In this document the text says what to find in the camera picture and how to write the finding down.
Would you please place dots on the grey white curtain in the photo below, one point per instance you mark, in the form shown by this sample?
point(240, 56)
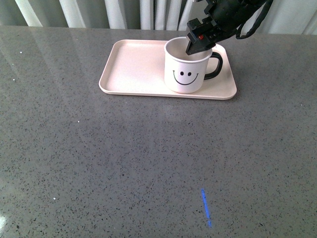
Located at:
point(284, 16)

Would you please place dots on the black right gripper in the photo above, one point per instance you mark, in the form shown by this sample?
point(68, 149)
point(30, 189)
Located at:
point(225, 18)

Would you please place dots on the white smiley mug black handle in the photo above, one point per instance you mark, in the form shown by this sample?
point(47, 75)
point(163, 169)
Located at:
point(185, 73)

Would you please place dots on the cream rectangular tray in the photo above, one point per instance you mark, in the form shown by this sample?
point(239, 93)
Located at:
point(136, 67)

